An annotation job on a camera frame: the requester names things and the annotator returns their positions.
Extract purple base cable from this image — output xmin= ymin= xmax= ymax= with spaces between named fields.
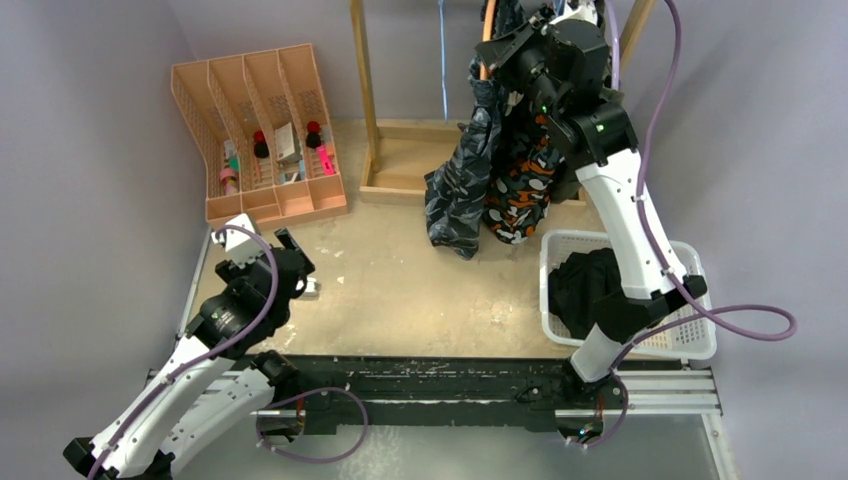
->
xmin=564 ymin=374 xmax=629 ymax=451
xmin=254 ymin=387 xmax=369 ymax=465

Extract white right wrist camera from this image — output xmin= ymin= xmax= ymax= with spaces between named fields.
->
xmin=550 ymin=0 xmax=601 ymax=26

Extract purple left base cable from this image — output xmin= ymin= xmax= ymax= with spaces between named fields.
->
xmin=254 ymin=387 xmax=369 ymax=465

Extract white plastic laundry basket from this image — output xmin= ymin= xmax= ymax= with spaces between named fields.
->
xmin=539 ymin=229 xmax=717 ymax=361

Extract grey leaf pattern shorts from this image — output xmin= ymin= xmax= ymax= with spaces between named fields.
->
xmin=423 ymin=0 xmax=525 ymax=261

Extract white box in organizer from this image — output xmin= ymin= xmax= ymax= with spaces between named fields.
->
xmin=274 ymin=122 xmax=302 ymax=164

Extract light blue hanger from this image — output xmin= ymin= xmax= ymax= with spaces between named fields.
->
xmin=437 ymin=0 xmax=449 ymax=124

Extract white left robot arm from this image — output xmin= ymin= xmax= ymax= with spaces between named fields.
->
xmin=62 ymin=223 xmax=315 ymax=479

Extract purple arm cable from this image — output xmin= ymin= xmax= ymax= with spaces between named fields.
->
xmin=609 ymin=0 xmax=798 ymax=372
xmin=82 ymin=225 xmax=281 ymax=480

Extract orange hanger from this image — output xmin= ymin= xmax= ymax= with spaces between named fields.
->
xmin=479 ymin=0 xmax=497 ymax=81

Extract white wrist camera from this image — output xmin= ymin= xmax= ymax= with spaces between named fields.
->
xmin=550 ymin=0 xmax=601 ymax=26
xmin=210 ymin=213 xmax=263 ymax=267

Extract red black item right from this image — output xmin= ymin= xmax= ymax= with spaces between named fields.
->
xmin=305 ymin=121 xmax=323 ymax=149

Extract red black item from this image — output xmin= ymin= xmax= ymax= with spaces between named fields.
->
xmin=253 ymin=130 xmax=270 ymax=159
xmin=305 ymin=121 xmax=323 ymax=149

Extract orange camouflage shorts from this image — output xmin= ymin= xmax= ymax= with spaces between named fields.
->
xmin=482 ymin=94 xmax=563 ymax=245

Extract red black item left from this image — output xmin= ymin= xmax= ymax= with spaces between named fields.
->
xmin=253 ymin=130 xmax=270 ymax=159

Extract orange plastic file organizer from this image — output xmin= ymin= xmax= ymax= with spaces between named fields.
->
xmin=171 ymin=44 xmax=349 ymax=229

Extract wooden clothes rack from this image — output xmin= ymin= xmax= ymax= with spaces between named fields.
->
xmin=349 ymin=0 xmax=657 ymax=208

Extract black shorts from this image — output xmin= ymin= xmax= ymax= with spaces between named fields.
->
xmin=548 ymin=248 xmax=621 ymax=340

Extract dark olive green shorts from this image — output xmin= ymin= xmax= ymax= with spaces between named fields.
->
xmin=551 ymin=1 xmax=612 ymax=203

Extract purple hanger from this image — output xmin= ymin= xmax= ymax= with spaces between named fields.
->
xmin=603 ymin=0 xmax=621 ymax=90

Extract pink tape roll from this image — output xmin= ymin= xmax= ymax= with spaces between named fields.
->
xmin=219 ymin=167 xmax=238 ymax=188

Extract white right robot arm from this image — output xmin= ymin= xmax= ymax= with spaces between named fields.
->
xmin=475 ymin=9 xmax=707 ymax=407

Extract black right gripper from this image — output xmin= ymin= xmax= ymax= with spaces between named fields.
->
xmin=476 ymin=15 xmax=566 ymax=122

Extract pink marker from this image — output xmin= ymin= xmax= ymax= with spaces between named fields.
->
xmin=315 ymin=145 xmax=336 ymax=176

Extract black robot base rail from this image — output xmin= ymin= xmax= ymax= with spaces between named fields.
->
xmin=218 ymin=354 xmax=631 ymax=437

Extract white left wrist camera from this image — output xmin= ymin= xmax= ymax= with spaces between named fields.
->
xmin=210 ymin=213 xmax=263 ymax=267

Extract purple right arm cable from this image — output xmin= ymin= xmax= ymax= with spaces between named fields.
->
xmin=609 ymin=0 xmax=798 ymax=372

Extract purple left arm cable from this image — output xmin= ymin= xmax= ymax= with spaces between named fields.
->
xmin=82 ymin=225 xmax=281 ymax=480

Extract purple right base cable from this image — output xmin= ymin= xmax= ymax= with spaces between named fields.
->
xmin=564 ymin=374 xmax=629 ymax=451

